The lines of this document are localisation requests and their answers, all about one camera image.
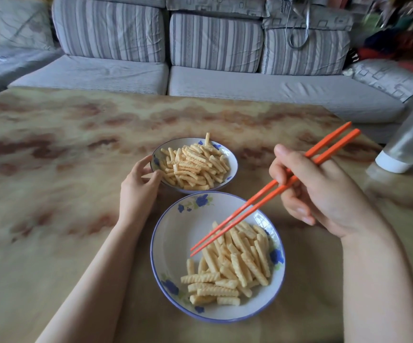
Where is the large blue-flowered white bowl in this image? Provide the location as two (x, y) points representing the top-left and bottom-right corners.
(150, 191), (286, 324)

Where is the grey bag strap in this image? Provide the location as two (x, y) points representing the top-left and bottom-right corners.
(284, 0), (311, 50)

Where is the heap of crinkle fries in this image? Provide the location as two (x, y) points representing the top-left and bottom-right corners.
(160, 132), (231, 191)

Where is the spread of crinkle fries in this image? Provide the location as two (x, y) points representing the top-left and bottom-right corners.
(180, 221), (272, 306)

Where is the person's right hand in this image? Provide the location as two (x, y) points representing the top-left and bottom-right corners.
(269, 144), (384, 240)

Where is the person's left forearm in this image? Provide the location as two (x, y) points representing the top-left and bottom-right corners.
(35, 218), (147, 343)

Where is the person's right forearm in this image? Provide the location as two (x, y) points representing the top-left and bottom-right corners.
(340, 224), (413, 343)

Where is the pile of colourful clothes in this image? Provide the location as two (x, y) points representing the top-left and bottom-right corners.
(346, 0), (413, 75)

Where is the striped grey back cushion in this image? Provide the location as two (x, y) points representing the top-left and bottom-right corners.
(169, 12), (264, 73)
(52, 0), (166, 63)
(259, 28), (351, 76)

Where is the person's left hand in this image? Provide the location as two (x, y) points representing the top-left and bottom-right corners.
(118, 155), (164, 227)

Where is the grey fabric sofa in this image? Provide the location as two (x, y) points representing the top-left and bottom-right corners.
(0, 0), (413, 144)

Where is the translucent white-capped plastic bottle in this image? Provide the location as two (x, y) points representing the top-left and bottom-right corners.
(375, 103), (413, 174)

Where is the grey square-patterned pillow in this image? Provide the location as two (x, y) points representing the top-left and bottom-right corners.
(262, 0), (354, 32)
(166, 0), (268, 19)
(343, 59), (413, 103)

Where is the plain grey throw pillow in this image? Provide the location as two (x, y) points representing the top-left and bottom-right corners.
(0, 0), (55, 50)

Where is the orange chopstick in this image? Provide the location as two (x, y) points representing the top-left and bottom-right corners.
(191, 121), (353, 251)
(190, 129), (361, 257)

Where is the small blue-flowered white bowl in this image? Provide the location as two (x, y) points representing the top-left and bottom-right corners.
(150, 137), (239, 195)

